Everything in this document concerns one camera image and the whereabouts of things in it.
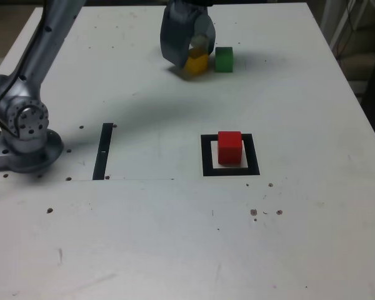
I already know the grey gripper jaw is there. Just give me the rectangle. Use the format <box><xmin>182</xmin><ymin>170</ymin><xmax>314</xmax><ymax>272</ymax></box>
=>
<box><xmin>159</xmin><ymin>2</ymin><xmax>196</xmax><ymax>68</ymax></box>
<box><xmin>190</xmin><ymin>13</ymin><xmax>217</xmax><ymax>56</ymax></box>

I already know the yellow cube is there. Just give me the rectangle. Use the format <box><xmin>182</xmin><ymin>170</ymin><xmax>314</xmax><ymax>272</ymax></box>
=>
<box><xmin>184</xmin><ymin>46</ymin><xmax>209</xmax><ymax>75</ymax></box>

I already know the green cube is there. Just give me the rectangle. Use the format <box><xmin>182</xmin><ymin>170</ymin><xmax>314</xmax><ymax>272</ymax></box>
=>
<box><xmin>214</xmin><ymin>46</ymin><xmax>234</xmax><ymax>73</ymax></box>

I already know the red cube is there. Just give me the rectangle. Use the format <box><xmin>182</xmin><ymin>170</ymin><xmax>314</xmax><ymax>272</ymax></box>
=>
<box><xmin>217</xmin><ymin>131</ymin><xmax>243</xmax><ymax>166</ymax></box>

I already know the black tape square outline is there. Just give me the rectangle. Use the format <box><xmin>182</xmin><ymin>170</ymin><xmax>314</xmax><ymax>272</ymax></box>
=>
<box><xmin>200</xmin><ymin>133</ymin><xmax>261</xmax><ymax>177</ymax></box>

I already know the black tape strip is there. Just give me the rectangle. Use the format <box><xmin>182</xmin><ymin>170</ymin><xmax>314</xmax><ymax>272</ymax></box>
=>
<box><xmin>92</xmin><ymin>122</ymin><xmax>114</xmax><ymax>181</ymax></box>

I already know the white metal frame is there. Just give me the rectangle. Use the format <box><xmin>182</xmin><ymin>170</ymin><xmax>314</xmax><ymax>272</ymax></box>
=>
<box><xmin>319</xmin><ymin>0</ymin><xmax>375</xmax><ymax>51</ymax></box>

